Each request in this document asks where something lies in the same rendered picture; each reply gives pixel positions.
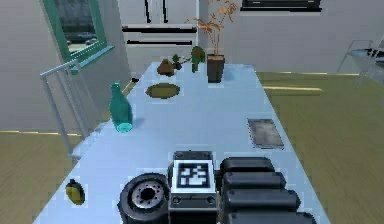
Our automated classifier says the green and red cactus figure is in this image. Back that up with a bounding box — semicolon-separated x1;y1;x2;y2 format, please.
190;45;206;74

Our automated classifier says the yellow green pear shaped fruit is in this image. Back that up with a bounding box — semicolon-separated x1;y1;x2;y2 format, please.
65;178;86;206

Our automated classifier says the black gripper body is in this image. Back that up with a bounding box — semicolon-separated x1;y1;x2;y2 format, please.
117;172;172;224

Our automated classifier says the grey flat rectangular mat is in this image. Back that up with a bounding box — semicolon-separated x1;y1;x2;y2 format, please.
247;117;285;150

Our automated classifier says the light blue dining table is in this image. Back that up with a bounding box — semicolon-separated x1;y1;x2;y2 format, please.
32;61;331;224

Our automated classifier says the green framed window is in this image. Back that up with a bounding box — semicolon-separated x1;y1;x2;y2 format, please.
41;0;115;72

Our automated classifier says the orange plant in dark pot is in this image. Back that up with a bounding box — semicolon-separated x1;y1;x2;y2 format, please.
184;0;240;84

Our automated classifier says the small green house plant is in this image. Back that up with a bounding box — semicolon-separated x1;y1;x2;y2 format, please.
171;54;192;71

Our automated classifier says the olive green plate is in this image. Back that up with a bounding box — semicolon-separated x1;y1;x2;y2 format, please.
145;82;181;100

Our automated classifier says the brown round pot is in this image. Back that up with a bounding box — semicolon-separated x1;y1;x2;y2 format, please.
156;58;176;77

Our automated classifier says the teal glass bottle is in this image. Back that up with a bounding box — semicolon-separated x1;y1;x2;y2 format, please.
109;82;134;134

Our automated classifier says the black framed wall picture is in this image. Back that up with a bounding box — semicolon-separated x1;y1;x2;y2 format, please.
239;0;323;14

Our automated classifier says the grey metal chair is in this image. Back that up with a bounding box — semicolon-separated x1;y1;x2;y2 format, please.
335;33;384;88
39;58;101;156

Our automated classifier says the white fridge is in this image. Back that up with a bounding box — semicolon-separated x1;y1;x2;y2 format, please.
117;0;201;78

